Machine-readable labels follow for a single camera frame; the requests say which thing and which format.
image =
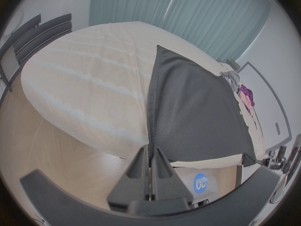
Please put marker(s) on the grey garment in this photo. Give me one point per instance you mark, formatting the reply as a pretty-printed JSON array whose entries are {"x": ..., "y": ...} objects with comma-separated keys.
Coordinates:
[{"x": 232, "y": 79}]

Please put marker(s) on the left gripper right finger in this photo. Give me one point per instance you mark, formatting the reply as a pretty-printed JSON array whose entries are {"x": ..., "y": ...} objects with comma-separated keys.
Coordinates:
[{"x": 176, "y": 192}]

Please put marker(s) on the bed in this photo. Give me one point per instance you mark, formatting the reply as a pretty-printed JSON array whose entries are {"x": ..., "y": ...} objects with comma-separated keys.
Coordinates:
[{"x": 82, "y": 79}]

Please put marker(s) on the black chest of drawers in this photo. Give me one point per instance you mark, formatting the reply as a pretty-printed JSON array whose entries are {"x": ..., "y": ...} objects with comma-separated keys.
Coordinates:
[{"x": 40, "y": 36}]

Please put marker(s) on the purple garment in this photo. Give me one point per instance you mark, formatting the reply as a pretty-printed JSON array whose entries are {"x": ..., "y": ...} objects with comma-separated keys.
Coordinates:
[{"x": 248, "y": 94}]

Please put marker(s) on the grey bedside table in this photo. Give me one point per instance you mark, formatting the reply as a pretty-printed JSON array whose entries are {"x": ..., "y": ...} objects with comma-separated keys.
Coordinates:
[{"x": 231, "y": 63}]

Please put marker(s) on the pink garment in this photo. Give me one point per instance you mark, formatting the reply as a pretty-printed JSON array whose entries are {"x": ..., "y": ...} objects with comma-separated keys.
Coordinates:
[{"x": 244, "y": 102}]

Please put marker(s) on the black T-shirt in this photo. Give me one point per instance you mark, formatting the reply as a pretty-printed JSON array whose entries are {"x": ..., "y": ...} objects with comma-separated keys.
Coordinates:
[{"x": 192, "y": 116}]

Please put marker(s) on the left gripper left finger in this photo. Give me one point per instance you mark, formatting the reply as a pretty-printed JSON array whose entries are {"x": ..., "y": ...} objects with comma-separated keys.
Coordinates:
[{"x": 124, "y": 189}]

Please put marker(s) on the round white-framed mirror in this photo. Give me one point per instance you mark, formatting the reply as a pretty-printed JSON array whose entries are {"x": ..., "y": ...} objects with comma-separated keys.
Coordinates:
[{"x": 15, "y": 22}]

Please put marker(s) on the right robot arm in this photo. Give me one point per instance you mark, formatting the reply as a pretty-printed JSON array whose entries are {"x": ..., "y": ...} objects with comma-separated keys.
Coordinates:
[{"x": 291, "y": 154}]

